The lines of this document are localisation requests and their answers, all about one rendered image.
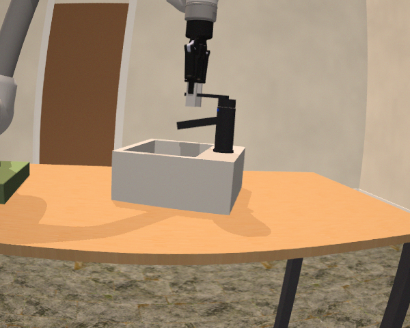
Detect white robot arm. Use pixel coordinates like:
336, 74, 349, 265
0, 0, 218, 134

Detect black mixer tap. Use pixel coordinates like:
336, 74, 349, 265
177, 94, 236, 154

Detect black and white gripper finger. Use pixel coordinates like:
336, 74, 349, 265
196, 45, 210, 107
184, 40, 204, 107

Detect grey rectangular sink basin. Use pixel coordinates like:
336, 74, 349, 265
111, 139, 245, 215

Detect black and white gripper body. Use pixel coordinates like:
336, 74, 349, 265
185, 20, 214, 55

